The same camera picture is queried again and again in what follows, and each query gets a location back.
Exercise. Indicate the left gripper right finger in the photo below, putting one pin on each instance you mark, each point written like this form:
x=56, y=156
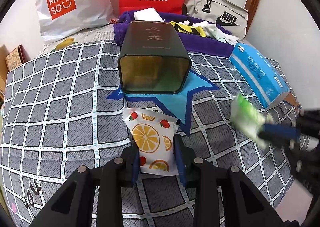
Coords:
x=218, y=188

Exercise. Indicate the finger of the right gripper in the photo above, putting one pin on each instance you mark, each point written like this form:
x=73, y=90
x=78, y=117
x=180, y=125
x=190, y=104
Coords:
x=308, y=121
x=270, y=132

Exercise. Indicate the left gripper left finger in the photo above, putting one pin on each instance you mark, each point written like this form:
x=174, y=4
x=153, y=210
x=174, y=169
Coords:
x=72, y=204

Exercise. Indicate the green tissue packet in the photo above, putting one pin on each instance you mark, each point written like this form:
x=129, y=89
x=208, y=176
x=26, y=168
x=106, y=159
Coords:
x=248, y=119

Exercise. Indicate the fruit print packet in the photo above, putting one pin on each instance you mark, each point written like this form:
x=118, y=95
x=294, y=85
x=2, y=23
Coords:
x=153, y=133

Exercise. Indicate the white foam block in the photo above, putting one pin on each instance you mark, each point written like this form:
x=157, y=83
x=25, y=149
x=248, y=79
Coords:
x=150, y=15

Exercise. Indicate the blue tissue pack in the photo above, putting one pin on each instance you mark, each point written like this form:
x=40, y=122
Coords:
x=267, y=84

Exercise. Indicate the checkered grey bed sheet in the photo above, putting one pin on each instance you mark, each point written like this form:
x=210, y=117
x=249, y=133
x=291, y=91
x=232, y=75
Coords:
x=57, y=116

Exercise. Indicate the purple towel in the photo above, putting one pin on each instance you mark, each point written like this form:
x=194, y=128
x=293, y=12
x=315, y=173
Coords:
x=195, y=43

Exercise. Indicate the dark green tea tin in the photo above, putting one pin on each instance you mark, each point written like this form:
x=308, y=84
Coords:
x=153, y=59

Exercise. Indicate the beige Nike bag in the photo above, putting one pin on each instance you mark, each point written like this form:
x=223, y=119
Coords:
x=223, y=12

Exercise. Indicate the wooden headboard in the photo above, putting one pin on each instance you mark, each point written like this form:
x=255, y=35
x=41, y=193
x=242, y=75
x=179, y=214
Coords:
x=3, y=71

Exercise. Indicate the patterned brown book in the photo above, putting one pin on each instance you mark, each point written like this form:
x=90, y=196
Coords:
x=15, y=58

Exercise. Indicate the white Miniso plastic bag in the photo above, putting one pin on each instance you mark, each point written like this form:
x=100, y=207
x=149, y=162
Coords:
x=59, y=19

